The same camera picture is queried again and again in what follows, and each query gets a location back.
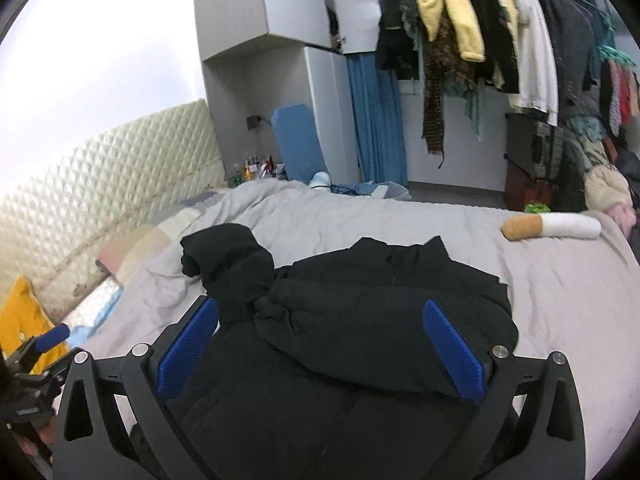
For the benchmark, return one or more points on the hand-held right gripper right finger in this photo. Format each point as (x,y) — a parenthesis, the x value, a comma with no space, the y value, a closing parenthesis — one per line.
(452,355)

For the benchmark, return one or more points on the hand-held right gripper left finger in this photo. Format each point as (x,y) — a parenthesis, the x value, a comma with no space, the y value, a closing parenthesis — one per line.
(185,352)

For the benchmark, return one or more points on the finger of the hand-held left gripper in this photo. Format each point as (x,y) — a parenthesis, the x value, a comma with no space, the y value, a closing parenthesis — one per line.
(54,336)
(52,367)

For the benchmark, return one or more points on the black puffer jacket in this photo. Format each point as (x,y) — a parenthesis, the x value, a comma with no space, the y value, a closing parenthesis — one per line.
(350,320)

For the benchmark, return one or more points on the pile of clothes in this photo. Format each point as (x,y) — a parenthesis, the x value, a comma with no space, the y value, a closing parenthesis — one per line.
(605,185)

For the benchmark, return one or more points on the light blue sheet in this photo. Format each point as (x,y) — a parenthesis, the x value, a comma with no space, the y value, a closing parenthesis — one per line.
(95,305)

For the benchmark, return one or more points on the pink beige pillow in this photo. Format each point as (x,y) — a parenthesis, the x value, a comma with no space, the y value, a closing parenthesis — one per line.
(135,245)

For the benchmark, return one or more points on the cream quilted headboard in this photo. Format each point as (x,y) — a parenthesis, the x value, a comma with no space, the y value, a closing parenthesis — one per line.
(100,185)

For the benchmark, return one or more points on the green toy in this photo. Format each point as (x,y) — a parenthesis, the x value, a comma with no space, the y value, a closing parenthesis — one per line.
(535,206)

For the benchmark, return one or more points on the cigarette-shaped plush pillow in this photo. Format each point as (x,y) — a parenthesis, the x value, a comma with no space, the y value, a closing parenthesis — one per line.
(565,226)

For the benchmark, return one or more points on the blue grey cloth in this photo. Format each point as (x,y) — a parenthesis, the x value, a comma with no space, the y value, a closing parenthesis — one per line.
(385,191)

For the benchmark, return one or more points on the group of small bottles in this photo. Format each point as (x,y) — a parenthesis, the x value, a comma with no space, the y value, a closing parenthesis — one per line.
(255,167)

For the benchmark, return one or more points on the black suitcase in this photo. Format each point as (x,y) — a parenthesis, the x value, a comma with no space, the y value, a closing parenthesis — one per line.
(535,150)

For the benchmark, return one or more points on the blue cushion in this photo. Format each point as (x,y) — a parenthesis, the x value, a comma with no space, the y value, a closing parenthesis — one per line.
(300,140)

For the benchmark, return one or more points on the blue curtain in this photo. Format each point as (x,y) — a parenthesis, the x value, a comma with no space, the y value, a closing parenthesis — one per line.
(375,125)

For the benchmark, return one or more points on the brown patterned scarf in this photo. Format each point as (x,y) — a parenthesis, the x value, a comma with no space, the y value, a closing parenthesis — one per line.
(435,110)

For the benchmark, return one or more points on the pale green hanging garment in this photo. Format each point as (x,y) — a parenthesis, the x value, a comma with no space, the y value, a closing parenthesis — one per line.
(477,110)

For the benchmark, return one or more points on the white hoodie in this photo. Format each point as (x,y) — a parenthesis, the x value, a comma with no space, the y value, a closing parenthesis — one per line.
(537,60)

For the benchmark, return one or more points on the row of small hanging garments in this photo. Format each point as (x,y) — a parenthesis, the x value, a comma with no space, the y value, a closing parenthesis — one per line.
(620,95)

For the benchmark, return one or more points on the black hanging cardigan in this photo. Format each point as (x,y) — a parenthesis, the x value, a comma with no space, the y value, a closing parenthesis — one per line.
(492,25)

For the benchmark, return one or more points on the black hanging coat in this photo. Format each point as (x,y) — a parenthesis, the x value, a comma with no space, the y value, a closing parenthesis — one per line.
(392,25)

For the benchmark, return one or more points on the green clip hanger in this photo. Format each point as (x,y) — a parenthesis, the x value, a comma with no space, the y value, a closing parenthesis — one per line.
(612,55)

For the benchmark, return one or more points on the yellow fleece jacket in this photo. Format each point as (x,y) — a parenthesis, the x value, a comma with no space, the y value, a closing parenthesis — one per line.
(450,5)

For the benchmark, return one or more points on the dark grey knit sweater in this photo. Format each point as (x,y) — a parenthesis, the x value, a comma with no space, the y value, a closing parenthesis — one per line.
(570,25)

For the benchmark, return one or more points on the grey white wardrobe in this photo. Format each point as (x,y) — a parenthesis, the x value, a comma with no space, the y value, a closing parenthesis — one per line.
(280,0)

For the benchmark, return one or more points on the black wall charger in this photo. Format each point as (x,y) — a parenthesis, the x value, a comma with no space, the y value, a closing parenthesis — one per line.
(252,121)

